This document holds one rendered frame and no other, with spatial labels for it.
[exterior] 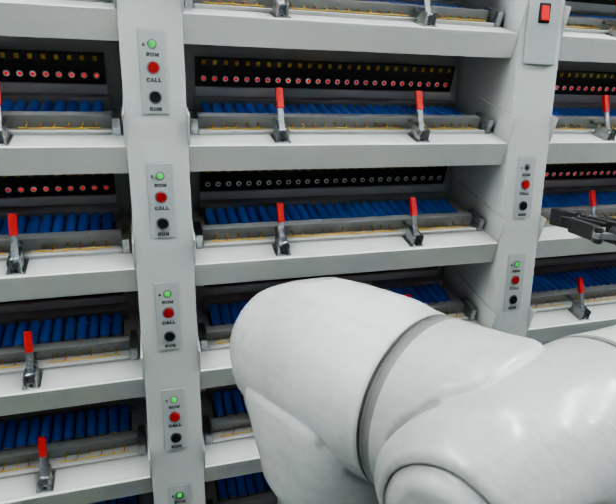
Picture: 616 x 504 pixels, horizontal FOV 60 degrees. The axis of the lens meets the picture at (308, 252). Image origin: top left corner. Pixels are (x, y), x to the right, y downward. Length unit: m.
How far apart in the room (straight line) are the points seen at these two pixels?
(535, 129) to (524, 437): 0.90
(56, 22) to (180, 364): 0.57
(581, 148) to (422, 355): 0.94
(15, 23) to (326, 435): 0.74
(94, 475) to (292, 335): 0.77
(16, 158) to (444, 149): 0.72
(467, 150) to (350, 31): 0.31
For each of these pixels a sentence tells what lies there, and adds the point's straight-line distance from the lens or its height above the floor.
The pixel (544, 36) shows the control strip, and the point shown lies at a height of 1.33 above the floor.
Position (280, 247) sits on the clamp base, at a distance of 0.95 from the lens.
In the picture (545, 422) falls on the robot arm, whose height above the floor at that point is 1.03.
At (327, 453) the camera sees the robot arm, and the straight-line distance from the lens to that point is 0.40.
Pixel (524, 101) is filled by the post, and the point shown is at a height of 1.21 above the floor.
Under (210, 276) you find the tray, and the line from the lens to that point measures 0.94.
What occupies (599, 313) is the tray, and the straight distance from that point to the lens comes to 1.41.
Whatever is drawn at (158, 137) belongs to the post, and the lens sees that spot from 0.89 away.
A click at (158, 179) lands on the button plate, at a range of 0.89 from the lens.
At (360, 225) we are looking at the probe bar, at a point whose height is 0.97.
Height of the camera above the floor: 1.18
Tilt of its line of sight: 14 degrees down
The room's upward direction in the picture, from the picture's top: straight up
